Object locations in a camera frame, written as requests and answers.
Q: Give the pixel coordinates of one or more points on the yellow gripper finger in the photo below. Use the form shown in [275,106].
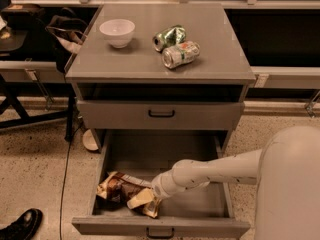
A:
[143,197]

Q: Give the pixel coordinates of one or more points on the brown chip bag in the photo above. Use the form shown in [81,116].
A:
[120,188]

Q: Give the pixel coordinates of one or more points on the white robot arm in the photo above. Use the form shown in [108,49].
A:
[287,175]

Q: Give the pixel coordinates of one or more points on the open grey middle drawer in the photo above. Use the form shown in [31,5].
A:
[201,212]

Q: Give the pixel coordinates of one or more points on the closed grey upper drawer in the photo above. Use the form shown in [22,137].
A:
[160,115]

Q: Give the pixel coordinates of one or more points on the grey drawer cabinet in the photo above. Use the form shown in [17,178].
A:
[136,72]

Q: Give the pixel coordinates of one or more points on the round wooden disc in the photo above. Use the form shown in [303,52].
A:
[89,141]

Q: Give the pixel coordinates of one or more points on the black shoe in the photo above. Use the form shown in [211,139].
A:
[25,227]

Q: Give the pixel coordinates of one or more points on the silver green soda can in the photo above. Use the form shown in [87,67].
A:
[180,54]

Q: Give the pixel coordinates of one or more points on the crushed green soda can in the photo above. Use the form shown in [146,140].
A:
[169,37]

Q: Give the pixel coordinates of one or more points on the white bowl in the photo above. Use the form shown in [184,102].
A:
[118,32]

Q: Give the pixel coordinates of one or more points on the black table with legs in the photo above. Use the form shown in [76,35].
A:
[29,67]

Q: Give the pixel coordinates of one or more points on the dark bag with straps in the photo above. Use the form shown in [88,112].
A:
[68,34]

